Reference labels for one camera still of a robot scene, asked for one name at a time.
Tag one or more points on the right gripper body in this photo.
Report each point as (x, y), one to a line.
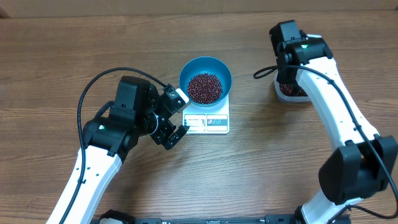
(287, 76)

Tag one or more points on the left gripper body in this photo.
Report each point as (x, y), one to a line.
(163, 129)

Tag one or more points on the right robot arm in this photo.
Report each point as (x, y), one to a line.
(362, 160)

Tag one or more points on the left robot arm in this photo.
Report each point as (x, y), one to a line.
(138, 110)

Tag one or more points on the white digital kitchen scale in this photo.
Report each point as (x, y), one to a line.
(207, 119)

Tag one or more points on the red beans in bowl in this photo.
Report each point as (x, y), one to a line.
(205, 88)

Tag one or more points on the blue metal bowl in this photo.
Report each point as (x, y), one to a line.
(206, 65)

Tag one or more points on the red adzuki beans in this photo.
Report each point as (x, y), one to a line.
(292, 90)

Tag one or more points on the clear plastic container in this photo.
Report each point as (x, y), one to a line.
(288, 99)

